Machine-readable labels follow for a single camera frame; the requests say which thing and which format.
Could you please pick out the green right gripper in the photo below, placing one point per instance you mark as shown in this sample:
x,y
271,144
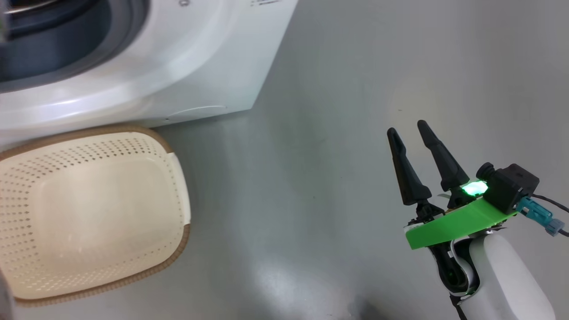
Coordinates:
x,y
453,226

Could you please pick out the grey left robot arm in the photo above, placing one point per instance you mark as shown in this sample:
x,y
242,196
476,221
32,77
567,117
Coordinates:
x,y
3,298

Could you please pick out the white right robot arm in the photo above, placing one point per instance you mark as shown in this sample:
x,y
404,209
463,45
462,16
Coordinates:
x,y
506,280

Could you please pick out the white front-load washing machine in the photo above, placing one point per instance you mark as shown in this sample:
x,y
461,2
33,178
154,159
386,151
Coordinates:
x,y
200,66

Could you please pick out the grey rubber door gasket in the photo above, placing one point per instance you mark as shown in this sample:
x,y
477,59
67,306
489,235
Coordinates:
x,y
66,44

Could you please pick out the round white filter cover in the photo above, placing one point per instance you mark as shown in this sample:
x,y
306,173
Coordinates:
x,y
195,113

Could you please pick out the cream laundry basket brown rim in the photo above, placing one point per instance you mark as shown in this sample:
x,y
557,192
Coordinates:
x,y
89,213

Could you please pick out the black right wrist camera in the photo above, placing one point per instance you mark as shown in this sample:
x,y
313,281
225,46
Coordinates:
x,y
511,186

